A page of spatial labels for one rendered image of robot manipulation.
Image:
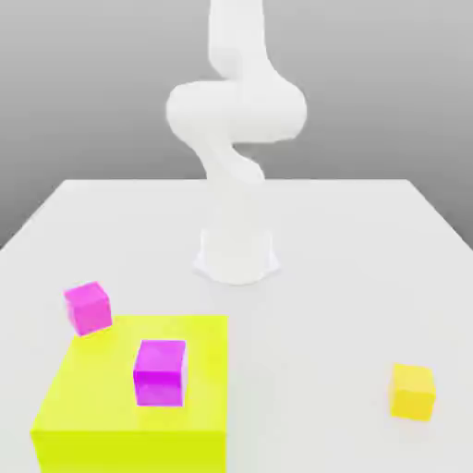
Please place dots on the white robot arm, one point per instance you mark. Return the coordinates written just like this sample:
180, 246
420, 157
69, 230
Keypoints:
236, 111

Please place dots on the small magenta cube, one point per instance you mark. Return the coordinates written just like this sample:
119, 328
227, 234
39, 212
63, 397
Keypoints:
88, 308
159, 373

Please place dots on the small yellow cube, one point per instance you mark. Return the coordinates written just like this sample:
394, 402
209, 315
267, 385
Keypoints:
412, 393

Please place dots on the large yellow box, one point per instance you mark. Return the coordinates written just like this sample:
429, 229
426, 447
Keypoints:
111, 425

